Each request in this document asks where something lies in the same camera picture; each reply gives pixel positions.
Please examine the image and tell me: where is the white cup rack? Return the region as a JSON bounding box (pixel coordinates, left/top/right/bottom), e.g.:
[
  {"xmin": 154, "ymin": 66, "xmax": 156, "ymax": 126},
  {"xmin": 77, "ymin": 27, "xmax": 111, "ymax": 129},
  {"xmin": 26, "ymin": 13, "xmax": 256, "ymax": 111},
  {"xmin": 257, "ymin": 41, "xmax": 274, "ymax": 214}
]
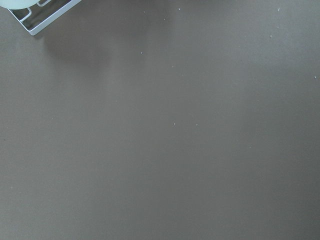
[{"xmin": 8, "ymin": 0, "xmax": 81, "ymax": 36}]

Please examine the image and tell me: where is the mint green cup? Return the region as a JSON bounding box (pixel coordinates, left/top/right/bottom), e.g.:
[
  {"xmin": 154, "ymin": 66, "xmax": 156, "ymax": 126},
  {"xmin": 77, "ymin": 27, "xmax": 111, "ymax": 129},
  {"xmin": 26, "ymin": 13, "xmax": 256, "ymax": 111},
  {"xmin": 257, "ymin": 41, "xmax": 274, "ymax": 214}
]
[{"xmin": 0, "ymin": 0, "xmax": 39, "ymax": 10}]

